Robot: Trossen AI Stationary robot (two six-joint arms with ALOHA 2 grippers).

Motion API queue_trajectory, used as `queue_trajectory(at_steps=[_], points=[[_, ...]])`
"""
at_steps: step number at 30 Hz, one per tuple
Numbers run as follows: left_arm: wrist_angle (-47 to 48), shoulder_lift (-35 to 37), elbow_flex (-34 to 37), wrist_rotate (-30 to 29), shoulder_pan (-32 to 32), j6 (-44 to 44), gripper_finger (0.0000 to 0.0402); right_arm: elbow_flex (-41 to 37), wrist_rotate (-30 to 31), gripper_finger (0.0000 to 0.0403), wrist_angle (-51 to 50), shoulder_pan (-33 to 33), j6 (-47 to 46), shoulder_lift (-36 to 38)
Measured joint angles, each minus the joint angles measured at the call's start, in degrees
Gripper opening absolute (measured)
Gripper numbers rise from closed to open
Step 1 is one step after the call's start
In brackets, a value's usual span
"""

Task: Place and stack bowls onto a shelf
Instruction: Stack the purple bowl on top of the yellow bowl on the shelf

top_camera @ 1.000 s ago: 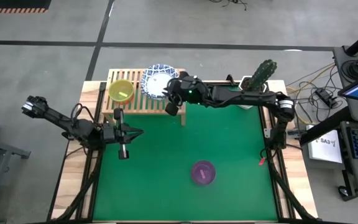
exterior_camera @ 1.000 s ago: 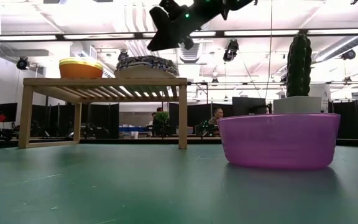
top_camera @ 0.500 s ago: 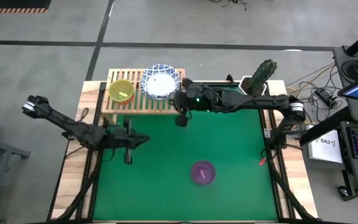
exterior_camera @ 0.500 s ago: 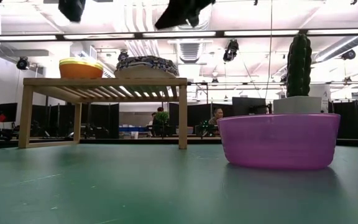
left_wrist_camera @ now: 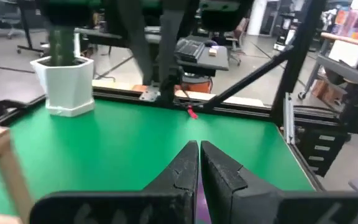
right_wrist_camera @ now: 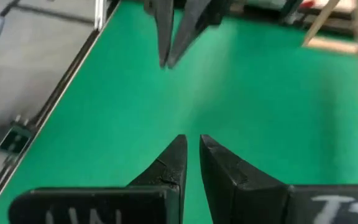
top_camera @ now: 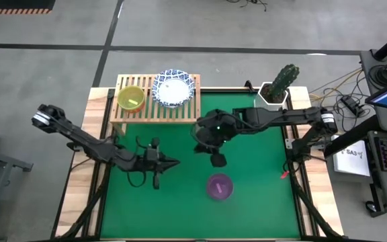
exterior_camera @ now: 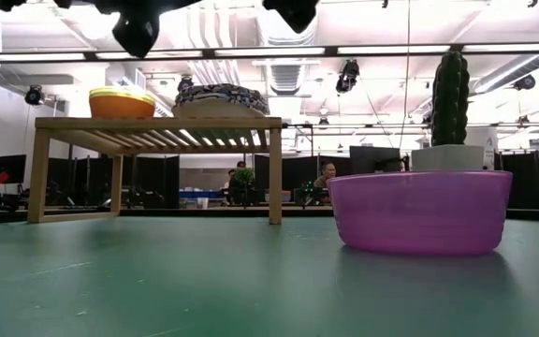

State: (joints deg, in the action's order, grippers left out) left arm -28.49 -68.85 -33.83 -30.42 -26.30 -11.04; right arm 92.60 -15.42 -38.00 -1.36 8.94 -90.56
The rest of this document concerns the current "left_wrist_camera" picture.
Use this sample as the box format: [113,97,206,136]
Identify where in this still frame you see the wooden slatted shelf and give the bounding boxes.
[0,124,35,224]

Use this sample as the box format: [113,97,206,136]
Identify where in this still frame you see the purple plastic bowl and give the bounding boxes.
[196,177,213,224]

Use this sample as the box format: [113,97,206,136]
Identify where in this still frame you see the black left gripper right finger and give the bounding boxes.
[200,140,358,224]

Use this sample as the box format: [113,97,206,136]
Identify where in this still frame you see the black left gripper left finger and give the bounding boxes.
[29,140,200,224]

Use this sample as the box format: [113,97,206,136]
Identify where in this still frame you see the black frame post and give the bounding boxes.
[157,0,188,106]
[270,0,328,125]

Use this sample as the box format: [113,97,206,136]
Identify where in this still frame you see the wooden-top work table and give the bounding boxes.
[298,30,358,100]

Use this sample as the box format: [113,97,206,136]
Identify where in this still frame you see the grey office chair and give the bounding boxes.
[0,0,23,39]

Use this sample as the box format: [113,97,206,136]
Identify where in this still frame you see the black diagonal frame brace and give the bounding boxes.
[203,49,291,110]

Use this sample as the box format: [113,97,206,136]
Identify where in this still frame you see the red tag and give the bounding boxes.
[186,105,199,119]

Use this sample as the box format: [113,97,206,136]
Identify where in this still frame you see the black side table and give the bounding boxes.
[175,45,230,78]

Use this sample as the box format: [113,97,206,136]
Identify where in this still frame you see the orange bucket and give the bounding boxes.
[181,77,213,94]

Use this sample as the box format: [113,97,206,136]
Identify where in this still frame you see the black keyboard device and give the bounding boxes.
[175,38,205,63]

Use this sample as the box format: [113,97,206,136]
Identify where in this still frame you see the white hexagonal plant pot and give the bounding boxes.
[30,55,96,118]

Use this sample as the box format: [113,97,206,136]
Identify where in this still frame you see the dark green cactus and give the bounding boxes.
[47,18,76,67]

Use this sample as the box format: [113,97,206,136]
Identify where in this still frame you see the black cable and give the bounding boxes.
[0,98,29,119]

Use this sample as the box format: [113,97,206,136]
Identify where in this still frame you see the silver aluminium extrusion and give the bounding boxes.
[283,92,296,146]

